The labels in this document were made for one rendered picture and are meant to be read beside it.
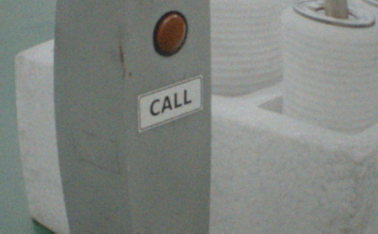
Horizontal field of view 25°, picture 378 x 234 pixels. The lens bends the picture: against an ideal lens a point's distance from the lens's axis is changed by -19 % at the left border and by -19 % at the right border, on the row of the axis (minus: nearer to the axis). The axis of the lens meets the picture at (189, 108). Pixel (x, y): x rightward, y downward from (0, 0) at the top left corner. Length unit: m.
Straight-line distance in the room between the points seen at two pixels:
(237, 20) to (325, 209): 0.17
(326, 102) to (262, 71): 0.09
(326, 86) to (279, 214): 0.10
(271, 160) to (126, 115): 0.14
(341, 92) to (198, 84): 0.12
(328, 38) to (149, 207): 0.17
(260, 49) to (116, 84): 0.20
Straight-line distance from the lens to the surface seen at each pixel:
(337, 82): 0.64
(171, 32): 0.54
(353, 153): 0.60
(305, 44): 0.65
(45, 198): 0.87
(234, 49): 0.71
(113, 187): 0.56
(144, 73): 0.54
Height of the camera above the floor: 0.40
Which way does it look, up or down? 19 degrees down
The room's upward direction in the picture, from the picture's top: straight up
